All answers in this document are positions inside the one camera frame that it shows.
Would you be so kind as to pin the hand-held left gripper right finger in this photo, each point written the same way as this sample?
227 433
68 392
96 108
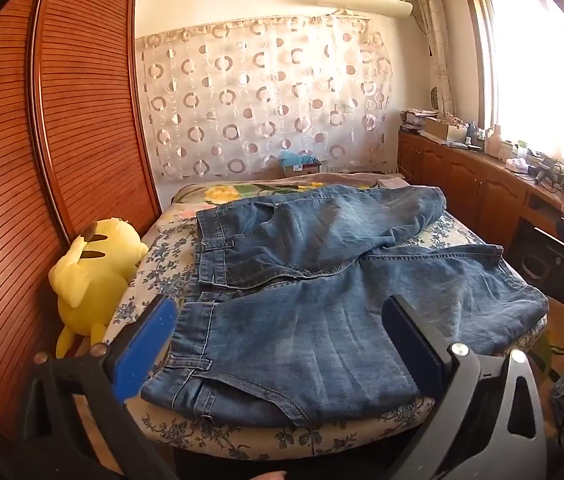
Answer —
412 345

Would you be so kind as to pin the cardboard box with blue cloth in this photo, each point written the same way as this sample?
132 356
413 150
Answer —
298 164

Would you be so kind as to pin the blue denim pants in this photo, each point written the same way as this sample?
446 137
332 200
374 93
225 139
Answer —
312 310

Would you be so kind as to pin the wooden sideboard cabinet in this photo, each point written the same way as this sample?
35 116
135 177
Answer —
472 185

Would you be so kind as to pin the open cardboard box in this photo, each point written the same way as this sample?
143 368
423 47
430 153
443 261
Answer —
444 129

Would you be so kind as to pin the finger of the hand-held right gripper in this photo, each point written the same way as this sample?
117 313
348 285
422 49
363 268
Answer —
554 247

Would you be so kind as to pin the wooden louvered wardrobe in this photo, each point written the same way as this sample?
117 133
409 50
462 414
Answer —
22 160

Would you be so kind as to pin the yellow plush toy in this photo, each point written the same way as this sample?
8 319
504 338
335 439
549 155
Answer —
89 280

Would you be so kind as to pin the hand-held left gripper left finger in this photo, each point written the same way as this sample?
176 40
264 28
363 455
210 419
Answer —
144 345

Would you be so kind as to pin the pale window drape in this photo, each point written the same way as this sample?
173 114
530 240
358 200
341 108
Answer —
437 35

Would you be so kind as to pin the colourful flower blanket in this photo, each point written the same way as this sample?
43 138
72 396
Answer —
232 191

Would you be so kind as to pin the sheer circle-patterned curtain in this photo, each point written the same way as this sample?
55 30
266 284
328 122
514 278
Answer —
262 100

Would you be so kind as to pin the blue floral bedsheet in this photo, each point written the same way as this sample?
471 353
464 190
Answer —
162 240

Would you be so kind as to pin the white plastic bottle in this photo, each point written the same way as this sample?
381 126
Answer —
493 142

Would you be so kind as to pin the person's left hand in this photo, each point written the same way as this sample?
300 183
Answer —
271 476

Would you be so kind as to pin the wood-framed window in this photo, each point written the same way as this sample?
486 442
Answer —
537 70

